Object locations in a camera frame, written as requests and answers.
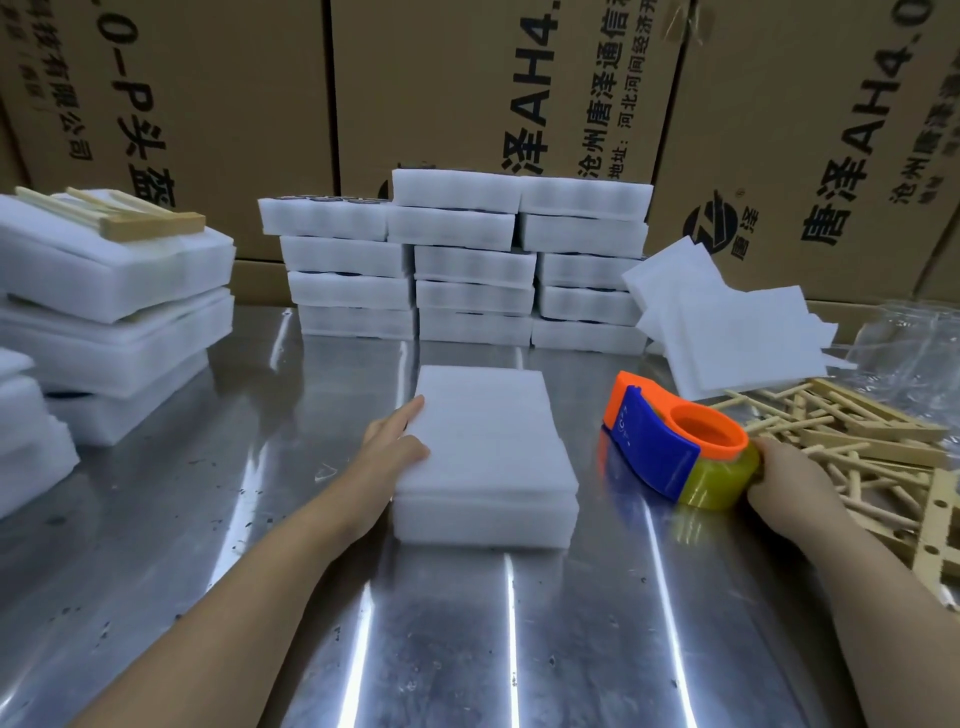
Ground person's left hand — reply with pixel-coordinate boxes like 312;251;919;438
333;396;432;540

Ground clear plastic bags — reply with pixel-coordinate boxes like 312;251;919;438
838;298;960;423

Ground person's left forearm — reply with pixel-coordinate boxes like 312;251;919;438
71;487;385;728

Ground person's right forearm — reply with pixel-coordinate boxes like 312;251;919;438
793;511;960;728

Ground person's right hand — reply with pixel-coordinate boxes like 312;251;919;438
745;435;857;546

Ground pile of white foam sheets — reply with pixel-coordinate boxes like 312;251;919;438
620;236;858;403

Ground white foam-wrapped package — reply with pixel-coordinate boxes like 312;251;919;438
391;365;582;549

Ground wooden comb-shaped rack part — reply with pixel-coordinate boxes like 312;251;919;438
14;185;207;243

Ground stack of white foam packages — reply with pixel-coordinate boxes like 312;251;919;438
258;168;655;356

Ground printed brown cardboard box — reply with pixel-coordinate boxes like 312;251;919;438
0;0;336;264
645;0;960;306
328;0;693;205

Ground large white foam bundle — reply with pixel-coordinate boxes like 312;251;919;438
43;348;212;448
0;192;238;325
0;287;237;399

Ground pile of wooden rack parts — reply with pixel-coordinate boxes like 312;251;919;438
708;378;960;588

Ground clear yellowish tape roll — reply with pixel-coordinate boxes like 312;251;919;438
671;442;763;513

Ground orange and blue tape dispenser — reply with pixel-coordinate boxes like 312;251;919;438
599;370;751;504

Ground stack of thin foam sheets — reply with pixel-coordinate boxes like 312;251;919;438
0;347;81;520

